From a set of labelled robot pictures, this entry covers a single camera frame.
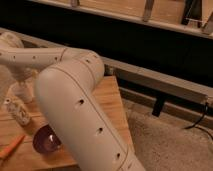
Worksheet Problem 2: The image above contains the white ceramic cup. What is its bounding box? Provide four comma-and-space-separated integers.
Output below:
12, 82, 33, 103

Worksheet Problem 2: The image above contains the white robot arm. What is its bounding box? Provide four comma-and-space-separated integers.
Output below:
0, 32, 146, 171

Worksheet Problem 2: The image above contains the purple bowl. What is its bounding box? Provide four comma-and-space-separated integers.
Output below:
33, 125, 61, 154

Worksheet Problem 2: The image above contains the white patterned bottle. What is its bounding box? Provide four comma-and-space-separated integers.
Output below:
4, 98, 31, 126

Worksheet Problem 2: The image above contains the wooden table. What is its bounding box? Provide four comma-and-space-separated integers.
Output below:
0, 76, 134, 171

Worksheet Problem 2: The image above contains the orange carrot toy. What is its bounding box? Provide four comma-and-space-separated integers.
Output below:
0, 135, 25, 160

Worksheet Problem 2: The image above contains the grey metal rail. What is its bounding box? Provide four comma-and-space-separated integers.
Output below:
0, 32, 213, 129

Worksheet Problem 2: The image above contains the black cable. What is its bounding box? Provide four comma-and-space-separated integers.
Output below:
183, 101, 213, 140

